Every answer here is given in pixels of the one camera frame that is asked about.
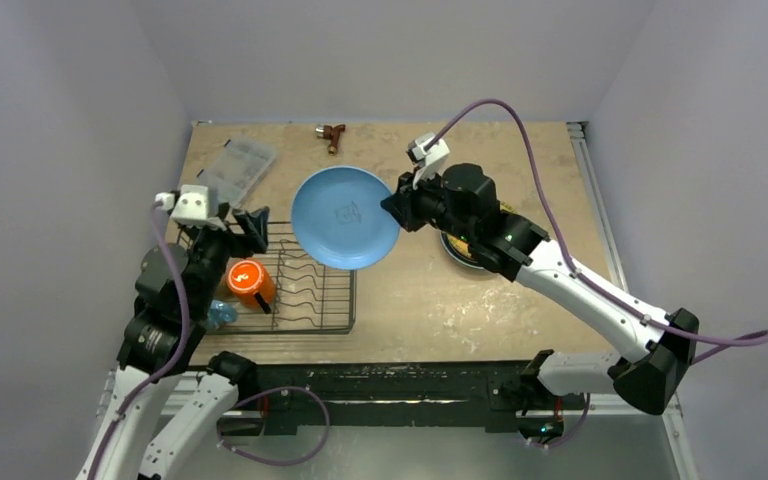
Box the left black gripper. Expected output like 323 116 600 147
185 201 267 314

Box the orange mug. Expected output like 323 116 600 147
226 259 277 314

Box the light blue plate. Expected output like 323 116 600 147
290 165 400 271

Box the blue butterfly mug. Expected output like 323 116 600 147
205 299 238 330

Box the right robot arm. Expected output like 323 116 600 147
381 163 699 415

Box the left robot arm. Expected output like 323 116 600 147
77 205 270 479

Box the clear plastic organizer box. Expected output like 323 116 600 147
196 135 278 206

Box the yellow patterned plate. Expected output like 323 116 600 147
440 232 483 270

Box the brown metal fitting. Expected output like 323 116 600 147
315 124 346 155

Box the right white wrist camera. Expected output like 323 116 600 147
406 132 450 189

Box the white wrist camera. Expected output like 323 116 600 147
154 184 227 230
406 132 450 189

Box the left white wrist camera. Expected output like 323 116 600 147
154 184 227 230

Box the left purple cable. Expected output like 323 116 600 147
85 203 192 480

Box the black wire dish rack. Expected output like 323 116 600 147
208 221 357 336

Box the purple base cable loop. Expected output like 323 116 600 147
215 386 331 467

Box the black base mount frame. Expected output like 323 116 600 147
232 360 588 443

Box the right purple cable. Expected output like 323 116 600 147
423 98 768 366

